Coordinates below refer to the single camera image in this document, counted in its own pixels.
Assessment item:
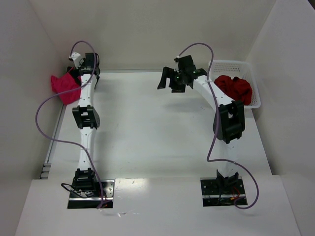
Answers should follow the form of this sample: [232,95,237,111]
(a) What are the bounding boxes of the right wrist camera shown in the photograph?
[174,56,180,71]

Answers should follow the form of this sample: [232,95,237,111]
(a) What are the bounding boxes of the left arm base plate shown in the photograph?
[67,179,115,209]

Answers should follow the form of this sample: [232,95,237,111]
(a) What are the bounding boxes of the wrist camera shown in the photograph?
[174,56,180,71]
[69,52,84,69]

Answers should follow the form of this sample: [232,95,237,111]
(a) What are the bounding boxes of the pink t-shirt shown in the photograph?
[51,69,81,105]

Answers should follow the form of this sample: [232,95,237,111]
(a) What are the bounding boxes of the black folded t-shirt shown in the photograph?
[66,66,76,73]

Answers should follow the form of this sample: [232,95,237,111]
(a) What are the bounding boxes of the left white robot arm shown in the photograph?
[69,52,100,197]

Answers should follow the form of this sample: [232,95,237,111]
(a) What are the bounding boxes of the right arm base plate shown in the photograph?
[200,177,248,207]

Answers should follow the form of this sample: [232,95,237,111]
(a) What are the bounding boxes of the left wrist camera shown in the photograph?
[69,52,84,69]

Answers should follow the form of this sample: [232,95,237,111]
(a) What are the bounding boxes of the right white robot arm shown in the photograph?
[157,56,245,191]

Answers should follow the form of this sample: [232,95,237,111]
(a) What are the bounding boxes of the white plastic basket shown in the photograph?
[210,60,261,109]

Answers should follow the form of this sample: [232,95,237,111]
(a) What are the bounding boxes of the dark red t-shirt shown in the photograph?
[214,75,252,106]

